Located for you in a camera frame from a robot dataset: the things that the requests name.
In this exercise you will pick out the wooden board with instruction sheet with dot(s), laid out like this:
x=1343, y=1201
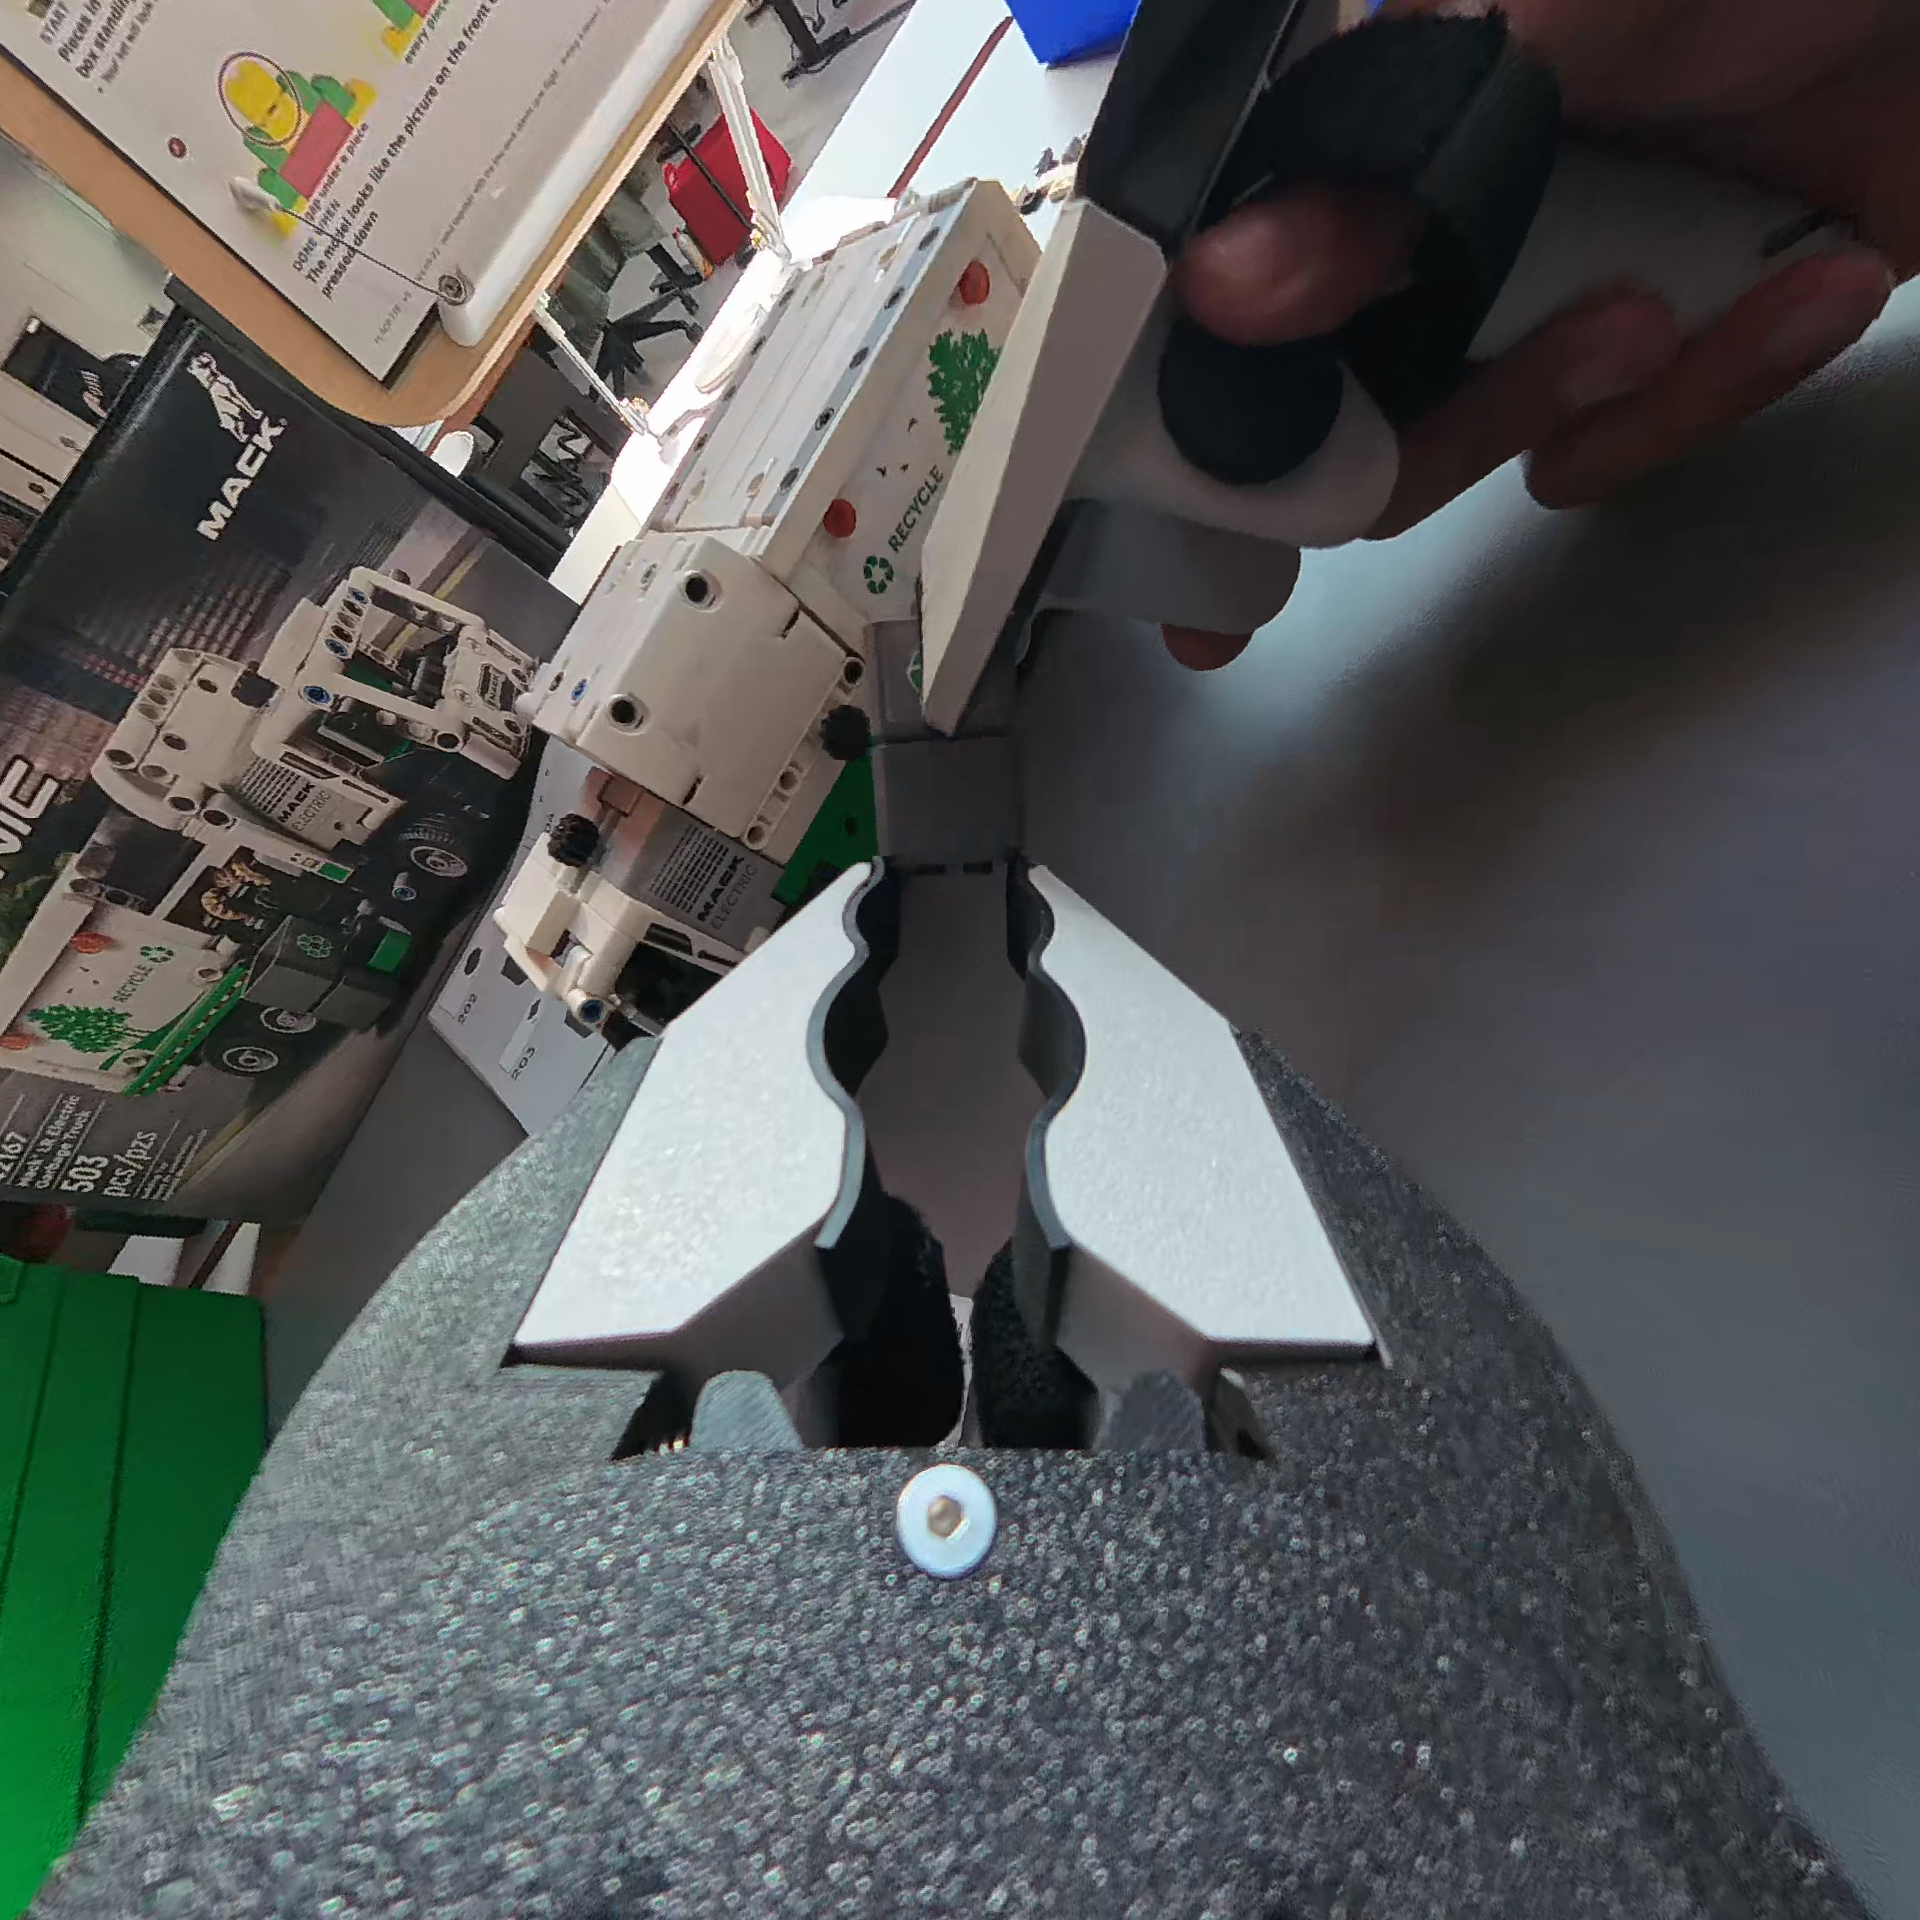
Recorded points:
x=495, y=148

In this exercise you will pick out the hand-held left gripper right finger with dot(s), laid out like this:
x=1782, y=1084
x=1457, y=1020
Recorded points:
x=1201, y=1184

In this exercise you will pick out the blue plastic bin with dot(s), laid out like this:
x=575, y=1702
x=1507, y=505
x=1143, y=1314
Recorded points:
x=1073, y=28

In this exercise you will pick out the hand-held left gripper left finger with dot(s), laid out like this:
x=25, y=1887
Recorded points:
x=692, y=1184

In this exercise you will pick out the green plastic bin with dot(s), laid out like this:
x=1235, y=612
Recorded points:
x=106, y=1499

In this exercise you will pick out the red container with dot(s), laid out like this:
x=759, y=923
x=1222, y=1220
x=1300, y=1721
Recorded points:
x=722, y=182

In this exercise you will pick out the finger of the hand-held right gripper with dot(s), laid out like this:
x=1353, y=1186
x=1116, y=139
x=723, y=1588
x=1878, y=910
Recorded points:
x=1051, y=451
x=1156, y=570

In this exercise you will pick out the white lego garbage truck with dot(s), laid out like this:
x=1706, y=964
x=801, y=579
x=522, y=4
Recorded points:
x=722, y=660

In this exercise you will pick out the person's right hand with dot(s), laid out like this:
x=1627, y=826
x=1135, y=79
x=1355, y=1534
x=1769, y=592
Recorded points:
x=1724, y=90

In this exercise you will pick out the lego set box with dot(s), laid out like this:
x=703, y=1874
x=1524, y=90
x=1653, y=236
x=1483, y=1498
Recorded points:
x=226, y=750

